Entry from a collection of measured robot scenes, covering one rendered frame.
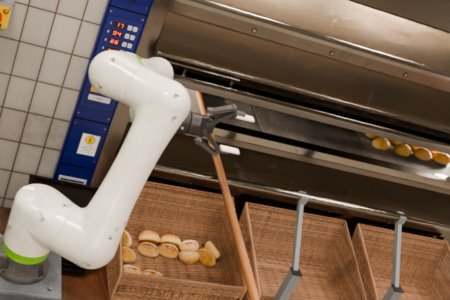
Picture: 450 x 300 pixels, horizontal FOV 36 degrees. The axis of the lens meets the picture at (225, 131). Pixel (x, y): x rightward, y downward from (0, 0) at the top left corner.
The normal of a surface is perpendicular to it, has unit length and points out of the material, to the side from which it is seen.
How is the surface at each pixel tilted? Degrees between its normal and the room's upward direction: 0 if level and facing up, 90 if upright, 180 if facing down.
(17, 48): 90
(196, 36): 70
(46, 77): 90
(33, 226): 88
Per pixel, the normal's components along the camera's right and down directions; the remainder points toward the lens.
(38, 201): 0.28, -0.70
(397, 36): 0.29, 0.23
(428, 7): 0.18, 0.55
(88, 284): 0.36, -0.81
